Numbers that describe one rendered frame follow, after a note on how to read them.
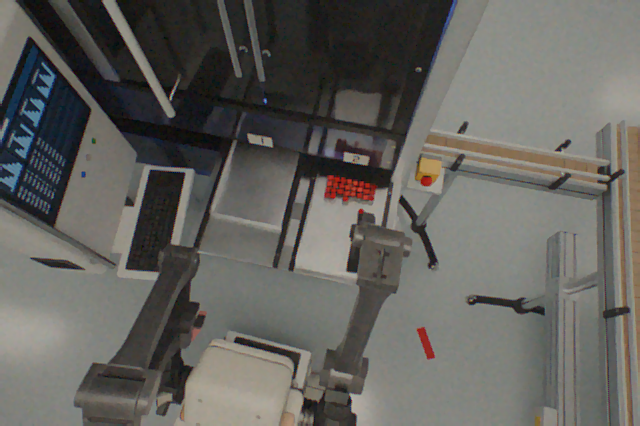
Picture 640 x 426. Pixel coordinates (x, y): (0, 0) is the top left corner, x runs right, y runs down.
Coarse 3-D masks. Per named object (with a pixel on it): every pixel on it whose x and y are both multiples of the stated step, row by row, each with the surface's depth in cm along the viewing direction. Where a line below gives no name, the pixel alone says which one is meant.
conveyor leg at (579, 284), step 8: (576, 280) 173; (584, 280) 167; (592, 280) 163; (568, 288) 177; (576, 288) 173; (584, 288) 169; (536, 296) 203; (544, 296) 196; (520, 304) 218; (528, 304) 211; (536, 304) 205
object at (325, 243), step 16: (320, 192) 160; (384, 192) 160; (320, 208) 158; (336, 208) 158; (352, 208) 158; (368, 208) 158; (320, 224) 156; (336, 224) 156; (304, 240) 153; (320, 240) 153; (336, 240) 153; (304, 256) 151; (320, 256) 151; (336, 256) 151; (336, 272) 149; (352, 272) 149
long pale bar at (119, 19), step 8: (104, 0) 95; (112, 0) 96; (112, 8) 97; (112, 16) 99; (120, 16) 100; (120, 24) 101; (120, 32) 104; (128, 32) 104; (128, 40) 106; (136, 40) 108; (136, 48) 109; (136, 56) 111; (144, 56) 113; (144, 64) 114; (144, 72) 117; (152, 72) 118; (152, 80) 120; (152, 88) 123; (160, 88) 124; (176, 88) 135; (160, 96) 126; (168, 104) 131; (168, 112) 134
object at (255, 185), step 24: (240, 144) 167; (240, 168) 164; (264, 168) 164; (288, 168) 164; (216, 192) 157; (240, 192) 160; (264, 192) 160; (288, 192) 160; (240, 216) 157; (264, 216) 157
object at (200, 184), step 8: (136, 168) 203; (136, 176) 213; (200, 176) 195; (136, 184) 224; (200, 184) 204; (128, 192) 239; (136, 192) 236; (192, 192) 217; (200, 192) 214; (192, 200) 228; (200, 200) 225; (192, 208) 240
